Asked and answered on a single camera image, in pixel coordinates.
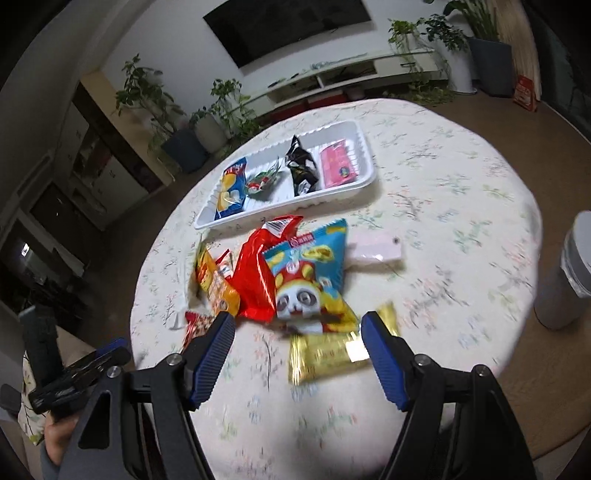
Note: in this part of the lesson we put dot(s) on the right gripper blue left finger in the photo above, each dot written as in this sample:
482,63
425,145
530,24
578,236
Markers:
206,356

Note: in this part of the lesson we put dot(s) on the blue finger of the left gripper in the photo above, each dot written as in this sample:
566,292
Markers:
119,342

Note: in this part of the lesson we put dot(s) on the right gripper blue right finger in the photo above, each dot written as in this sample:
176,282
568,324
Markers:
387,354

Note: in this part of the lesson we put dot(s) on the dark red nut packet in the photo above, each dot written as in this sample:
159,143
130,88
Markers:
197,325

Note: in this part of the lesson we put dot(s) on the white snack bag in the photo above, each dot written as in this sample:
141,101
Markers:
187,291

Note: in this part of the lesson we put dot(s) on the gold snack packet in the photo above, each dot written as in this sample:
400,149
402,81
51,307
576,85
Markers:
336,349

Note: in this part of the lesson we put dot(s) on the orange candy bar packet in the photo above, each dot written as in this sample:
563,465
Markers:
220,295

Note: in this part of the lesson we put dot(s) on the large red snack bag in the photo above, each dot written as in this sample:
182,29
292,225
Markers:
252,277

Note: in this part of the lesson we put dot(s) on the blue panda snack bag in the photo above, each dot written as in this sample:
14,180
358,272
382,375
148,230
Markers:
308,273

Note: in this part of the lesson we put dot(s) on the blue cake snack packet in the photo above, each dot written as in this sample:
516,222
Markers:
233,190

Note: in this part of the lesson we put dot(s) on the pink snack packet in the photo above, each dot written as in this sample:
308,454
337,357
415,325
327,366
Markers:
337,165

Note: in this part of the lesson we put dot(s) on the green nut snack packet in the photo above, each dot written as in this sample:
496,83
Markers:
261,179

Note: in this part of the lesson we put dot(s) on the black snack packet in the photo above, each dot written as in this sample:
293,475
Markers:
302,168

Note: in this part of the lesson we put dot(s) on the red white fruit candy packet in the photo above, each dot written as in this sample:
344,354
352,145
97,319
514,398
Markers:
225,264

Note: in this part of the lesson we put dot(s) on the person left hand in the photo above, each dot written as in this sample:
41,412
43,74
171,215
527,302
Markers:
57,434

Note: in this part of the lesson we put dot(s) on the pale pink tissue packet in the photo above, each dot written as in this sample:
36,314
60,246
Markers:
367,249

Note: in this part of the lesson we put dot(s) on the white cylindrical bin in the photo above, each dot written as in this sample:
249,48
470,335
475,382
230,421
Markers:
564,293

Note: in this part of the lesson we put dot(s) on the white plastic tray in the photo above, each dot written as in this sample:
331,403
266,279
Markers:
280,198

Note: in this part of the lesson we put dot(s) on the plant in white ribbed pot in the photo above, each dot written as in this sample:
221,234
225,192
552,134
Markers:
208,131

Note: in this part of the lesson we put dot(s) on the tall plant in dark pot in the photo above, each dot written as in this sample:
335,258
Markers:
172,140

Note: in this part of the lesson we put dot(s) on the trailing green ivy plant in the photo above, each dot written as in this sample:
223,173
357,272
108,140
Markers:
231,107

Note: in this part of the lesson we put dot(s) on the white tv console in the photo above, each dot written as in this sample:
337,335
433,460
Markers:
382,67

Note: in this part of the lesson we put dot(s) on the red gift box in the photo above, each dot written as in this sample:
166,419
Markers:
524,94

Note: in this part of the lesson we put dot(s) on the large leaf plant dark pot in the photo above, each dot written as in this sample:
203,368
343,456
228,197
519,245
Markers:
491,56

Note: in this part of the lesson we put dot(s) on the bushy plant in white pot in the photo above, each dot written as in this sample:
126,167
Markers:
437,56

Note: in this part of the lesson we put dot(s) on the beige curtain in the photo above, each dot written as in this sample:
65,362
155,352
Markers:
515,30

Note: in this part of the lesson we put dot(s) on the white wall cabinet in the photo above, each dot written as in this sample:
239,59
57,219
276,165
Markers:
102,166

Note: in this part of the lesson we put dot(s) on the wall mounted black television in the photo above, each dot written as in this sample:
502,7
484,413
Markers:
249,30

